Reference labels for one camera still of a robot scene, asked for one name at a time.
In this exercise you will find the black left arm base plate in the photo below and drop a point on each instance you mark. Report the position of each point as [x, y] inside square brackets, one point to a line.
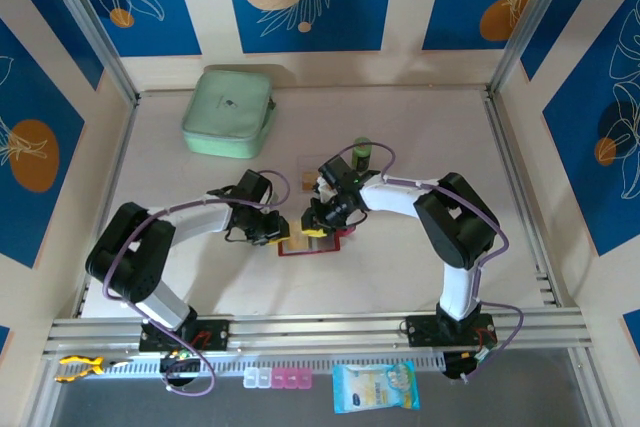
[215, 334]

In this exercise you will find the aluminium mounting rail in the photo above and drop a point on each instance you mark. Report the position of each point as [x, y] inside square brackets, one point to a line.
[320, 327]

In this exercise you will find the black base connector housing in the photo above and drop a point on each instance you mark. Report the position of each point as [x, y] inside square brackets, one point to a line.
[177, 367]
[457, 367]

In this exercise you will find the green canister with dark label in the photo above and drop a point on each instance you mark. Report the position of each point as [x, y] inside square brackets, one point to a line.
[361, 156]

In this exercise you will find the yellow black pliers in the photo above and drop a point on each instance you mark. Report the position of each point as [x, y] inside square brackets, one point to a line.
[75, 361]

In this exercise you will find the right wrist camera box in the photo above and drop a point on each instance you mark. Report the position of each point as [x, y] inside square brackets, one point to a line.
[327, 193]

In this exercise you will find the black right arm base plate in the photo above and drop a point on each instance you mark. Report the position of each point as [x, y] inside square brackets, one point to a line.
[420, 329]

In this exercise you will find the red leather card holder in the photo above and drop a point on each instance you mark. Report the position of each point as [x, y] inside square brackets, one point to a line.
[325, 246]

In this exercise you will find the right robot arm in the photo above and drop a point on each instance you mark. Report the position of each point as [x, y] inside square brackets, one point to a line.
[395, 197]

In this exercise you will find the aluminium table side rail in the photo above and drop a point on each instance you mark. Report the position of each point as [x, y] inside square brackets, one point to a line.
[520, 197]
[120, 162]

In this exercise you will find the gold credit card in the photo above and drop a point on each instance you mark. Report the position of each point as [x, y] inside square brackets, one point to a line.
[296, 242]
[307, 182]

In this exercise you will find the mint green zipper pouch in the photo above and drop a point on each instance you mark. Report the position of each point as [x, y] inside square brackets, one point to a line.
[225, 107]

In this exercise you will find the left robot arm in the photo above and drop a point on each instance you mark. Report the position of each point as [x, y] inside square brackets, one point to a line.
[200, 219]

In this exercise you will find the blue wet wipes pack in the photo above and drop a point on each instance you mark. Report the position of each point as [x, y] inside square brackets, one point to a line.
[375, 387]

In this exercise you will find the white pink pill organizer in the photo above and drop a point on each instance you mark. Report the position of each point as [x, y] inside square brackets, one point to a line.
[277, 378]

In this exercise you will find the aluminium frame post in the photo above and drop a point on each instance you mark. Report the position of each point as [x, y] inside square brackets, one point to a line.
[530, 17]
[85, 22]

